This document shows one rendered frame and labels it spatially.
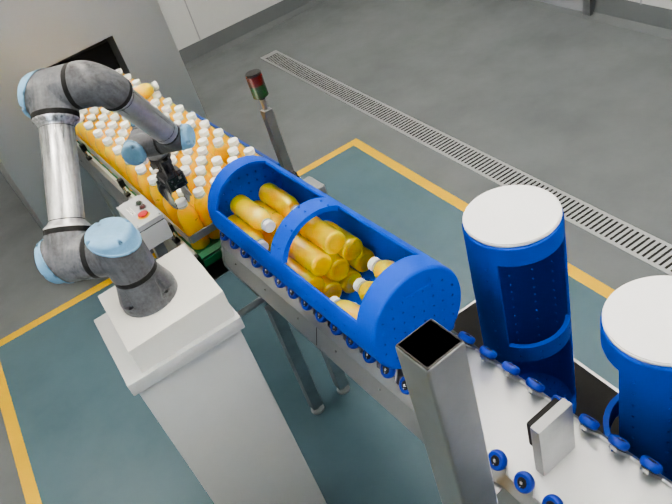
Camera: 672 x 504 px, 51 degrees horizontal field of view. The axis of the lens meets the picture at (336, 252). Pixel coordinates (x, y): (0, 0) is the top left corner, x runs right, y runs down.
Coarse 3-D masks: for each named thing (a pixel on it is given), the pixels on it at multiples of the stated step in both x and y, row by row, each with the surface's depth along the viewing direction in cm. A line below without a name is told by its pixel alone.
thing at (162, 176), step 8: (160, 160) 223; (168, 160) 223; (160, 168) 228; (168, 168) 225; (176, 168) 230; (160, 176) 228; (168, 176) 225; (176, 176) 227; (184, 176) 229; (168, 184) 227; (176, 184) 228; (184, 184) 230; (168, 192) 229
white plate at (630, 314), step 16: (624, 288) 167; (640, 288) 166; (656, 288) 165; (608, 304) 165; (624, 304) 164; (640, 304) 163; (656, 304) 161; (608, 320) 161; (624, 320) 160; (640, 320) 159; (656, 320) 158; (608, 336) 158; (624, 336) 157; (640, 336) 156; (656, 336) 155; (624, 352) 154; (640, 352) 153; (656, 352) 151
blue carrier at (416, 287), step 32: (256, 160) 222; (224, 192) 225; (256, 192) 232; (288, 192) 235; (320, 192) 203; (224, 224) 217; (288, 224) 191; (352, 224) 207; (256, 256) 205; (384, 256) 198; (416, 256) 168; (384, 288) 161; (416, 288) 165; (448, 288) 171; (352, 320) 168; (384, 320) 162; (416, 320) 169; (448, 320) 176; (384, 352) 167
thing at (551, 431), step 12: (552, 408) 142; (564, 408) 142; (540, 420) 141; (552, 420) 140; (564, 420) 143; (528, 432) 144; (540, 432) 139; (552, 432) 142; (564, 432) 145; (540, 444) 141; (552, 444) 144; (564, 444) 148; (540, 456) 144; (552, 456) 147; (564, 456) 150; (540, 468) 147; (552, 468) 149
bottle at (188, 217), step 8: (184, 208) 240; (192, 208) 241; (184, 216) 240; (192, 216) 241; (184, 224) 242; (192, 224) 242; (200, 224) 245; (192, 232) 244; (200, 240) 247; (208, 240) 250; (200, 248) 248
